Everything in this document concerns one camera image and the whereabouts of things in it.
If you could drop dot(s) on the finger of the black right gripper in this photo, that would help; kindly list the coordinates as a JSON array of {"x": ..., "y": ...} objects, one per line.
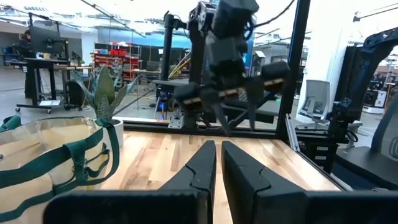
[
  {"x": 253, "y": 93},
  {"x": 219, "y": 107}
]

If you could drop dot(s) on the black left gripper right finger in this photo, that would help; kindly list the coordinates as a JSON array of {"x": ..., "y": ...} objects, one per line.
[{"x": 245, "y": 180}]

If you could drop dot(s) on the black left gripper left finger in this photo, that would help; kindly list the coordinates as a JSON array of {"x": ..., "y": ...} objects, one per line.
[{"x": 199, "y": 174}]

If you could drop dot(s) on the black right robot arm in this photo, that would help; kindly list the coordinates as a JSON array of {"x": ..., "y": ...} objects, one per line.
[{"x": 233, "y": 15}]

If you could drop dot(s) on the grey office chair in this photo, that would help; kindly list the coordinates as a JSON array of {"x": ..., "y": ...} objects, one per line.
[{"x": 317, "y": 99}]

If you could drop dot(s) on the black drawer cabinet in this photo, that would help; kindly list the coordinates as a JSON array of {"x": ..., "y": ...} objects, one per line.
[{"x": 320, "y": 154}]

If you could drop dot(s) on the white plant pot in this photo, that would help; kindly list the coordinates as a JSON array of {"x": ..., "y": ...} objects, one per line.
[{"x": 118, "y": 133}]

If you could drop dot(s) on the red parts shelf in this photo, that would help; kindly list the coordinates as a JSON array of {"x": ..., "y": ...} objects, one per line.
[{"x": 115, "y": 59}]

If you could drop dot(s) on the green snake plant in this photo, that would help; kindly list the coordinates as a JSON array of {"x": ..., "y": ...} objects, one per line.
[{"x": 104, "y": 90}]

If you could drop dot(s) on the black computer tower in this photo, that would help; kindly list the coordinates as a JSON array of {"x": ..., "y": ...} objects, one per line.
[{"x": 77, "y": 93}]

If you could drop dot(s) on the black wheeled desk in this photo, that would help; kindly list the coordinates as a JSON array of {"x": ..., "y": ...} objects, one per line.
[{"x": 40, "y": 63}]

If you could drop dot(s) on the black computer monitor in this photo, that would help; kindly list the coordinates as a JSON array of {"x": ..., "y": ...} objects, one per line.
[{"x": 45, "y": 40}]

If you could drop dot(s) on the person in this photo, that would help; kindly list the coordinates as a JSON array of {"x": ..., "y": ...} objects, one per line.
[{"x": 25, "y": 42}]

